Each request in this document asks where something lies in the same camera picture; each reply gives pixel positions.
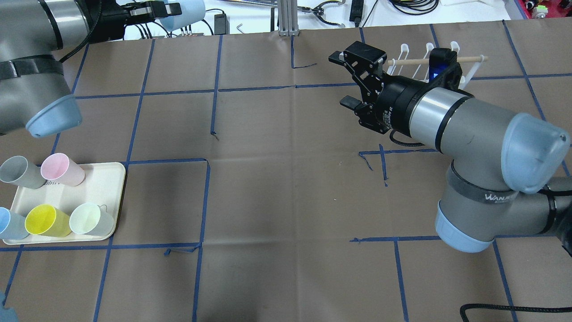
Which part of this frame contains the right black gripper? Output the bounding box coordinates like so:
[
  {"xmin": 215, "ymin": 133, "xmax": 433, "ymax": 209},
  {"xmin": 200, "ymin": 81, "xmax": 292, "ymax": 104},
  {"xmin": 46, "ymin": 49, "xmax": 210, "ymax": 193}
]
[{"xmin": 328, "ymin": 41, "xmax": 418, "ymax": 135}]

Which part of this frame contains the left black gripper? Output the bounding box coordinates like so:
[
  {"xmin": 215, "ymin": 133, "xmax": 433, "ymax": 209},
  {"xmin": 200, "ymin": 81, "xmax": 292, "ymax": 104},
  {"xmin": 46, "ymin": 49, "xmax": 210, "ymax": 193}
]
[{"xmin": 121, "ymin": 1, "xmax": 182, "ymax": 20}]

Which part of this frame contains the light blue plastic cup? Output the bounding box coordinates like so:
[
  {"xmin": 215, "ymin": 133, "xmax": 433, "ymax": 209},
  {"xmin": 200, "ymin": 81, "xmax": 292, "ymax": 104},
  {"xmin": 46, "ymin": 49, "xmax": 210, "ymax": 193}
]
[{"xmin": 159, "ymin": 0, "xmax": 206, "ymax": 31}]

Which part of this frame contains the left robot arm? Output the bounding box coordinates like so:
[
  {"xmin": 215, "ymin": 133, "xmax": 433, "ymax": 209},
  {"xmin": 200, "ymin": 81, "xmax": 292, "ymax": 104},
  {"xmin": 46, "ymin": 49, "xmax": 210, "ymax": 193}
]
[{"xmin": 0, "ymin": 0, "xmax": 184, "ymax": 137}]

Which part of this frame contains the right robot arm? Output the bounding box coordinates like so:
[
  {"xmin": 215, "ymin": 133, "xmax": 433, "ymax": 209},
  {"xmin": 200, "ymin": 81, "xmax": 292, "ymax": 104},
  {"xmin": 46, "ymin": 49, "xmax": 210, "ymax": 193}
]
[{"xmin": 328, "ymin": 41, "xmax": 571, "ymax": 253}]

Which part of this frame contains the pink plastic cup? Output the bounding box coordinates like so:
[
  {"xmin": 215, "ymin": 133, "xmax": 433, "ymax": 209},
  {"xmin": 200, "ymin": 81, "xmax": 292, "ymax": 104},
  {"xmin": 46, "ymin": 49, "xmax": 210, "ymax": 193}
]
[{"xmin": 40, "ymin": 153, "xmax": 86, "ymax": 186}]

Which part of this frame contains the grey plastic cup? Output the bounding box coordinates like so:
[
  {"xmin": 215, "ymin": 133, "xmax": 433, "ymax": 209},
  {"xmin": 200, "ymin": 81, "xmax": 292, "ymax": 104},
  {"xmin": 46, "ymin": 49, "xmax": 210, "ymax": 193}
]
[{"xmin": 0, "ymin": 156, "xmax": 47, "ymax": 189}]

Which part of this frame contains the pale green plastic cup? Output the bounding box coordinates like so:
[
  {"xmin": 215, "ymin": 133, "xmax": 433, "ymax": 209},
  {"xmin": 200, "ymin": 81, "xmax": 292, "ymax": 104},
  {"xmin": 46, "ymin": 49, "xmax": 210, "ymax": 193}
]
[{"xmin": 69, "ymin": 203, "xmax": 116, "ymax": 237}]

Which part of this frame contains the yellow plastic cup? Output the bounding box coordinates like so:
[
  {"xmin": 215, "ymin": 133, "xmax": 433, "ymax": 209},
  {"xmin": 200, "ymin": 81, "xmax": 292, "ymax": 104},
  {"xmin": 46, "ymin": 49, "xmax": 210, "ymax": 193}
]
[{"xmin": 25, "ymin": 204, "xmax": 72, "ymax": 237}]

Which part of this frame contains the black power adapter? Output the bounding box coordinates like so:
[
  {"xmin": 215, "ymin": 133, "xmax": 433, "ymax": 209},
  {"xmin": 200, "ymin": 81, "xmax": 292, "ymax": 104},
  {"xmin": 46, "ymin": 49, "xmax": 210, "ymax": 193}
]
[{"xmin": 213, "ymin": 13, "xmax": 230, "ymax": 35}]

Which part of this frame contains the cream plastic tray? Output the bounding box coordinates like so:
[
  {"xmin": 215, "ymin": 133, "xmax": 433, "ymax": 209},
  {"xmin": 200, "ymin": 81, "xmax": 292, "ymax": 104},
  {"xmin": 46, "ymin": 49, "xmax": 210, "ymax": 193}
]
[{"xmin": 2, "ymin": 162, "xmax": 126, "ymax": 245}]

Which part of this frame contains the white wire cup rack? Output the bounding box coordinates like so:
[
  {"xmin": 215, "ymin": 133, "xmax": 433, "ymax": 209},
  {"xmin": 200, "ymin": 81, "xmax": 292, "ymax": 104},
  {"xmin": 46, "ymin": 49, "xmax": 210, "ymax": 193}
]
[{"xmin": 386, "ymin": 42, "xmax": 489, "ymax": 90}]

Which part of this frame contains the aluminium frame post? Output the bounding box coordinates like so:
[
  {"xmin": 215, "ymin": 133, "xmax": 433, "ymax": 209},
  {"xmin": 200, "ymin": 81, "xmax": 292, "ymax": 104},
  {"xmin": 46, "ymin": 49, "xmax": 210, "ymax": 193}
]
[{"xmin": 277, "ymin": 0, "xmax": 299, "ymax": 36}]

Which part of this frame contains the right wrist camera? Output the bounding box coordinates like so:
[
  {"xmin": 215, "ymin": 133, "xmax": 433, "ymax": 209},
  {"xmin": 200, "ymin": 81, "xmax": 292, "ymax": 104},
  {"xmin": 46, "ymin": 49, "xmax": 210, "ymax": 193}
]
[{"xmin": 428, "ymin": 48, "xmax": 462, "ymax": 90}]

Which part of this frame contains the black braided cable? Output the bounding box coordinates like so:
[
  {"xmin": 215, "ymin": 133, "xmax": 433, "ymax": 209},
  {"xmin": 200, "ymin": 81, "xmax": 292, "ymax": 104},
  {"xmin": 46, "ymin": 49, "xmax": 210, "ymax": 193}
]
[{"xmin": 460, "ymin": 303, "xmax": 572, "ymax": 322}]

